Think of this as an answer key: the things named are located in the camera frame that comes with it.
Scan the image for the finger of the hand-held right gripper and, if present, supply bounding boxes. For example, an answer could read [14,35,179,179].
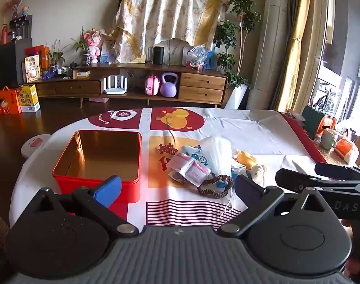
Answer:
[315,162,360,181]
[275,169,360,193]

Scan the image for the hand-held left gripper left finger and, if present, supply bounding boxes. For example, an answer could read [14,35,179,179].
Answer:
[38,175,139,239]

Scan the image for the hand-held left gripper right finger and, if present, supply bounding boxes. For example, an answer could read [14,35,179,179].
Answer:
[217,174,331,238]

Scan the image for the white plush toy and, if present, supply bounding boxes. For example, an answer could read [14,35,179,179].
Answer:
[250,164,268,187]

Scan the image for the yellow rubber toy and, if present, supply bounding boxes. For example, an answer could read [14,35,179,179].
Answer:
[234,151,257,170]

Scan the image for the brown hair scrunchie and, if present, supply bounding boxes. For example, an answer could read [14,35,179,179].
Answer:
[197,175,234,196]

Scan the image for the red tin box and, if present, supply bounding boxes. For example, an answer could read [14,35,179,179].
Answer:
[52,129,143,218]

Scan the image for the white foam net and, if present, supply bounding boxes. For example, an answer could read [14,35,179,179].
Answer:
[199,136,233,178]

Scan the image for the pink white packet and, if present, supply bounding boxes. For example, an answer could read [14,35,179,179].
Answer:
[168,152,212,187]

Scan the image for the blue face mask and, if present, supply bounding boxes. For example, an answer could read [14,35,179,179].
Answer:
[216,166,248,218]

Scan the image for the orange white packet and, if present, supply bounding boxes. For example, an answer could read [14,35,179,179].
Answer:
[334,138,360,164]

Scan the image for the green mug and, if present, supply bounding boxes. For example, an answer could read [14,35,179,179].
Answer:
[320,129,338,150]

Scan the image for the orange holder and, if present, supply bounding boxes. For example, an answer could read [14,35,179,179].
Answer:
[315,115,337,138]

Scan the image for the printed red white tablecloth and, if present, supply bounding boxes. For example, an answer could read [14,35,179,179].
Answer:
[9,106,329,234]

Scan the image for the blue cartoon packet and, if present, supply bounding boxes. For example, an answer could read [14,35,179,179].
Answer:
[181,145,212,169]

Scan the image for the white round stool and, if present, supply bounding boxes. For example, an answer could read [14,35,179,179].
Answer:
[21,134,52,158]

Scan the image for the white router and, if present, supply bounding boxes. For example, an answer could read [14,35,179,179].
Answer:
[102,76,127,95]

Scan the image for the pink toy case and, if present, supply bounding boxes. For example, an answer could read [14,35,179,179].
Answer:
[144,73,160,96]

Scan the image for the wooden TV cabinet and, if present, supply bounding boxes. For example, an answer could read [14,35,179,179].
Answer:
[18,63,229,108]

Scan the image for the purple kettlebell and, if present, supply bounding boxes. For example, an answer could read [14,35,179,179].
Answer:
[160,72,179,98]

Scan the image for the yellow carton box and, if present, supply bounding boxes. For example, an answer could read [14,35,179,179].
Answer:
[18,84,41,113]

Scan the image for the yellow curtain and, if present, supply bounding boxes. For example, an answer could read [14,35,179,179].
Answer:
[275,0,314,113]

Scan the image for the covered standing air conditioner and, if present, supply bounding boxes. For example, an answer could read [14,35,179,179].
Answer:
[247,0,288,111]

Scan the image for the orange gift box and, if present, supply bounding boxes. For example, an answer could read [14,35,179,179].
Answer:
[0,86,22,114]

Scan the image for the clear plastic bag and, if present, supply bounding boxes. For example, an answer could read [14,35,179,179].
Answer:
[186,45,214,71]

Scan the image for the yellow snack box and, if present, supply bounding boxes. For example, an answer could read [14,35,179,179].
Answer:
[24,56,42,83]

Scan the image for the pink doll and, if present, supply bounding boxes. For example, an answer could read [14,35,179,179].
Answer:
[85,30,101,64]

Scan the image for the thin leafy potted plant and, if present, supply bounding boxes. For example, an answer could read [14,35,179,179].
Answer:
[47,40,69,67]

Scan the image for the black speaker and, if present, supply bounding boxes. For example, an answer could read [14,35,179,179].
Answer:
[152,46,164,65]

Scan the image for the small potted plant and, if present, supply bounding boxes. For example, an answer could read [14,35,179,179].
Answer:
[70,27,92,66]

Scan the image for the orange red gift boxes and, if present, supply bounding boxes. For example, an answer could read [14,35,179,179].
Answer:
[25,45,50,69]

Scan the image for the potted green tree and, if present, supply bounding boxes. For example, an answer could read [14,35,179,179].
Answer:
[214,0,262,110]

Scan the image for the black cabinet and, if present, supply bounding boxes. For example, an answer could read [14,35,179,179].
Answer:
[0,38,33,91]

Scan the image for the black coffee machine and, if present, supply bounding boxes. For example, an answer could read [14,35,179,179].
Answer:
[9,15,32,40]

